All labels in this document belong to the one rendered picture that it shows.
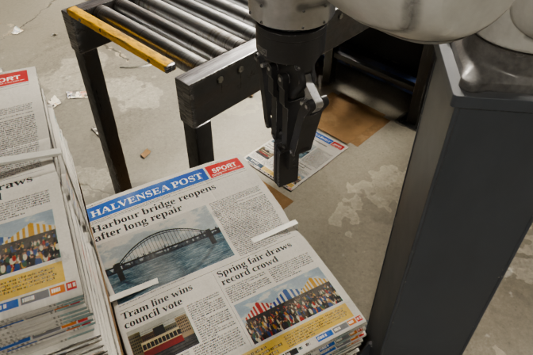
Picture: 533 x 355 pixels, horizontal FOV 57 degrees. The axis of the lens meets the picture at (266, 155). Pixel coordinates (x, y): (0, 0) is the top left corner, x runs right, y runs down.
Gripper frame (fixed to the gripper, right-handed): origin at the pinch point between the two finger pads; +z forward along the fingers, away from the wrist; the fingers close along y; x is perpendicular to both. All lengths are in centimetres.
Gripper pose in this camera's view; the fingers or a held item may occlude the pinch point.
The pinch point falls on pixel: (285, 162)
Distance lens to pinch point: 65.0
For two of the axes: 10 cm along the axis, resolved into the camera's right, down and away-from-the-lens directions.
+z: 0.0, 7.5, 6.6
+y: 4.8, 5.8, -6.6
